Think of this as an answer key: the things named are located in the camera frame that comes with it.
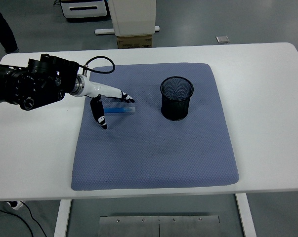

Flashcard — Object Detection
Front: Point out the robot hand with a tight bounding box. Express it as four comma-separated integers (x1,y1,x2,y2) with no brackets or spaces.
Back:
83,75,136,130

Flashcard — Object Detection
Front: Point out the blue marker with clear cap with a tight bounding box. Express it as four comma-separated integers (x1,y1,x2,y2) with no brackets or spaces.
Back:
103,106,137,115

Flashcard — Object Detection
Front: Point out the black mesh pen holder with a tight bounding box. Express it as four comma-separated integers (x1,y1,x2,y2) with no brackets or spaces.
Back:
160,76,195,121

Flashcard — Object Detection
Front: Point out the brown cardboard box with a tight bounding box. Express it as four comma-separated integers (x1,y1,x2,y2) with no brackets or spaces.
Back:
116,34,153,49

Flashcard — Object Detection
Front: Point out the white cabinet base bar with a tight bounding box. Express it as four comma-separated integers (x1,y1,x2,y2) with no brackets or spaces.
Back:
94,25,161,36

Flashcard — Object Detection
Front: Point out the blue-grey textured mat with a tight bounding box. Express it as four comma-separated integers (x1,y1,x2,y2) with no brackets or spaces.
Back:
71,63,240,191

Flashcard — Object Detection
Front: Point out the white appliance with dark slot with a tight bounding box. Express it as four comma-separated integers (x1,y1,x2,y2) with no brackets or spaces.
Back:
59,0,108,19

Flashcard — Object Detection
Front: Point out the grey metal floor cover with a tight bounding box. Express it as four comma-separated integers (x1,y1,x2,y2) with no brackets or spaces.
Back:
215,35,231,45

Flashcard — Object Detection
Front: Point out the white table leg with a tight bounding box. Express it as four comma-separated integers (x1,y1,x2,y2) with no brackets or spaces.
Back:
235,194,257,237
53,199,73,237

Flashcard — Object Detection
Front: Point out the black floor cable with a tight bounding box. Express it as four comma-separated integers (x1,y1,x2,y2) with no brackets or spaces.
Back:
0,202,48,237

